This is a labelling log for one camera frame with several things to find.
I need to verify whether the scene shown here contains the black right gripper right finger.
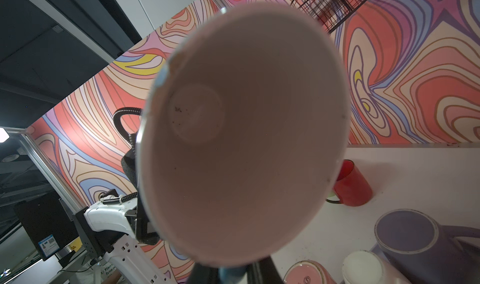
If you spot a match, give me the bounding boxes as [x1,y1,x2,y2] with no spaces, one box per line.
[247,256,283,284]

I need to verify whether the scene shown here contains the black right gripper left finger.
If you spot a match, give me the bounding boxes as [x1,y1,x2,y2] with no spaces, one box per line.
[186,263,220,284]

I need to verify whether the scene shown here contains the white mug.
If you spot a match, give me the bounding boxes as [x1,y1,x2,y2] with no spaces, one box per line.
[340,249,411,284]

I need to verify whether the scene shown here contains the red mug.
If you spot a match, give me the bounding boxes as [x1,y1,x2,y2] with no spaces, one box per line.
[326,160,374,207]

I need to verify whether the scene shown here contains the blue floral mug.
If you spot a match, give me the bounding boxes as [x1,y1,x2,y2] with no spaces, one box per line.
[136,2,350,268]

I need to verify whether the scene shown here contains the pink cartoon mug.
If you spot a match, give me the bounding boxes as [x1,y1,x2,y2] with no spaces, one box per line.
[283,260,336,284]

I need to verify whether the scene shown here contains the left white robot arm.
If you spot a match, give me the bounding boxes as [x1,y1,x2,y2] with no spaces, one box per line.
[72,189,176,284]

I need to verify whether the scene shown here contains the lavender mug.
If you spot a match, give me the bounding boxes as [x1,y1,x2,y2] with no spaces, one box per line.
[374,209,480,284]

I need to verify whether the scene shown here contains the black computer monitor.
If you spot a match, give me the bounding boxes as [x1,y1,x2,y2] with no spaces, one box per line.
[14,191,78,261]

